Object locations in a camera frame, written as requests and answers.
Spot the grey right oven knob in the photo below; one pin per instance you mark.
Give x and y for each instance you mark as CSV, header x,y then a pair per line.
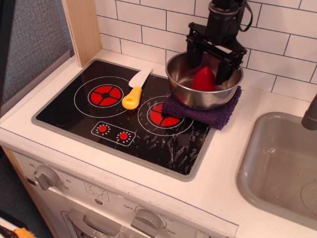
x,y
147,222

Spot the grey toy faucet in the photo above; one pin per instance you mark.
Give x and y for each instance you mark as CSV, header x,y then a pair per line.
x,y
309,120

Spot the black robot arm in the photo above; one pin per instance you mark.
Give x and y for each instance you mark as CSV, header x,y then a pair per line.
x,y
231,5

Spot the red toy strawberry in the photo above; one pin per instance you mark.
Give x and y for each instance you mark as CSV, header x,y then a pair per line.
x,y
204,80

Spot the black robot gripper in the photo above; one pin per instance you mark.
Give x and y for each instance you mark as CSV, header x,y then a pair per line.
x,y
217,38

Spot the purple folded cloth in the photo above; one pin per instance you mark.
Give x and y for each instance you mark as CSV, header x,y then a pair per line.
x,y
217,118

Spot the grey oven door handle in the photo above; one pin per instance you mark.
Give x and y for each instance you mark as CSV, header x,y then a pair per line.
x,y
94,225

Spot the black toy stove top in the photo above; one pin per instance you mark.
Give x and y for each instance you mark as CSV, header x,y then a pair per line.
x,y
89,110

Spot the grey toy sink basin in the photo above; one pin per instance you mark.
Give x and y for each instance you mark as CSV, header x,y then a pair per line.
x,y
278,173

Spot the yellow handled toy knife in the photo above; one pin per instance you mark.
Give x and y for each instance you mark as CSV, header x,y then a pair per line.
x,y
132,99

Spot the stainless steel bowl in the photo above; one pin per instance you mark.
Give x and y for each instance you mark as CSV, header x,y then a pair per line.
x,y
181,76

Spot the white toy oven front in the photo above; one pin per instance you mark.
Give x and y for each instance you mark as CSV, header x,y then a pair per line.
x,y
74,193

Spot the light wooden post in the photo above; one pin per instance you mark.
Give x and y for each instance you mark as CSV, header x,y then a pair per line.
x,y
81,17

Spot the orange and black plush toy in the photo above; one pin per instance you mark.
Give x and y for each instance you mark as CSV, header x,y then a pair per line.
x,y
16,233

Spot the grey oven knob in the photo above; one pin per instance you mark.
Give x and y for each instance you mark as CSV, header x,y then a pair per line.
x,y
46,177
147,222

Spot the grey left oven knob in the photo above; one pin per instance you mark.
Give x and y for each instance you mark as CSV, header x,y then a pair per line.
x,y
46,177

